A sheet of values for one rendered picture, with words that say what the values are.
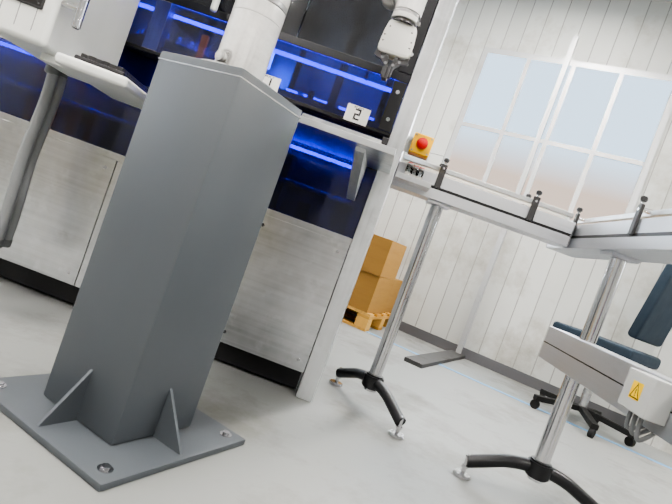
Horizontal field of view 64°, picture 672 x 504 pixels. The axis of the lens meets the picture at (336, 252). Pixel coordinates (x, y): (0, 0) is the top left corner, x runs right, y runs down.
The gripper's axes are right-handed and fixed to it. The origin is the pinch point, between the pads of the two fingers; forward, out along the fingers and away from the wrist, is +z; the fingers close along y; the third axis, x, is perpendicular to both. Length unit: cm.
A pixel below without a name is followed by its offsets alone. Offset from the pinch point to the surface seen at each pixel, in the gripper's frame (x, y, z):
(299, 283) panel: -28, 6, 72
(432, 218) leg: -42, -32, 33
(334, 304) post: -28, -8, 74
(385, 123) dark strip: -27.9, -3.5, 8.1
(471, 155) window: -295, -66, -48
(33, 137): -4, 101, 54
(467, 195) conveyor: -39, -40, 21
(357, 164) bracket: -1.3, -1.1, 28.3
